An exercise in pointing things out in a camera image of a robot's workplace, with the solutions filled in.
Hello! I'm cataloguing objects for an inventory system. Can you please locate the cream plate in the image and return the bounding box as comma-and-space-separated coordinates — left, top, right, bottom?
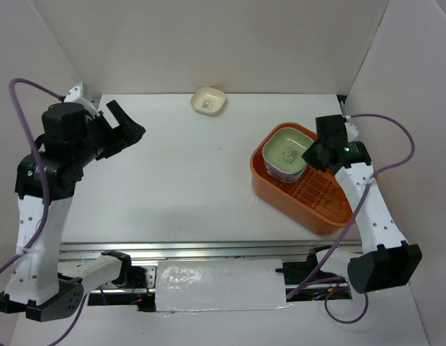
190, 86, 226, 116

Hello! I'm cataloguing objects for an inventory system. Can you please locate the aluminium rail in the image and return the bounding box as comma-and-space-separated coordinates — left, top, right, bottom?
58, 240, 364, 262

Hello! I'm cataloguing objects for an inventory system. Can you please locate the white foil cover sheet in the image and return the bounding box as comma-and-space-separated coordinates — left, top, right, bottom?
155, 259, 287, 312

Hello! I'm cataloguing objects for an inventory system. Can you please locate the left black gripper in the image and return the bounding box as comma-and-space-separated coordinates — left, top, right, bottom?
78, 99, 147, 164

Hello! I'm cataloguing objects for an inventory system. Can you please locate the purple plate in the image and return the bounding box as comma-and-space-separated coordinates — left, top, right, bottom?
266, 168, 305, 184

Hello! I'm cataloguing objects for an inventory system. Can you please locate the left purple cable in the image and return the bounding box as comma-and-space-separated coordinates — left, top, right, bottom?
0, 78, 108, 346

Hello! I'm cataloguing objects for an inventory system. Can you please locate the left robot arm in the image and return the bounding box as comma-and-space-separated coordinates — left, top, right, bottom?
0, 85, 145, 322

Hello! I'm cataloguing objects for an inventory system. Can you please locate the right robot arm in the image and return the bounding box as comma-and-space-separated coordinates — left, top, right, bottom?
303, 115, 422, 293

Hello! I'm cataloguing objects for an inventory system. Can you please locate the green plate back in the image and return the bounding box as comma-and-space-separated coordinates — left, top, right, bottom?
262, 127, 314, 174

